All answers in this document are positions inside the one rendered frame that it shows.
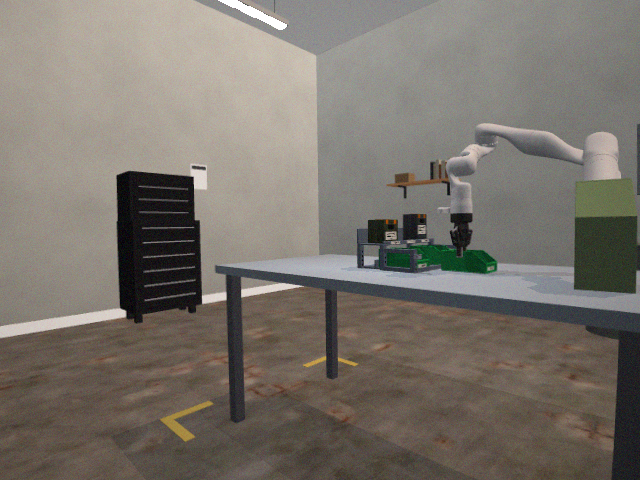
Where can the green bin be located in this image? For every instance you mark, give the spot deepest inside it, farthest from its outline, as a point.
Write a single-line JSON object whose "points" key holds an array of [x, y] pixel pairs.
{"points": [[473, 261], [433, 252], [403, 260]]}

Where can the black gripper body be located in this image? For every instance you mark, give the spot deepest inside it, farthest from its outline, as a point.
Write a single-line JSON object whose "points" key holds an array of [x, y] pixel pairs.
{"points": [[461, 220]]}

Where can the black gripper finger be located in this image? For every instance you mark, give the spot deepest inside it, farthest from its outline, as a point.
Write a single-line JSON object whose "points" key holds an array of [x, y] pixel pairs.
{"points": [[467, 240], [458, 242]]}

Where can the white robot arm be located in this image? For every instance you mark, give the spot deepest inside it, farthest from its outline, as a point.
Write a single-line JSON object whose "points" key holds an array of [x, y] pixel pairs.
{"points": [[600, 154]]}

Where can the olive green case with orange latches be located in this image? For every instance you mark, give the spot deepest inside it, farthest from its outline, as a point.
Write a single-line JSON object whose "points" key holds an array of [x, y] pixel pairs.
{"points": [[382, 230]]}

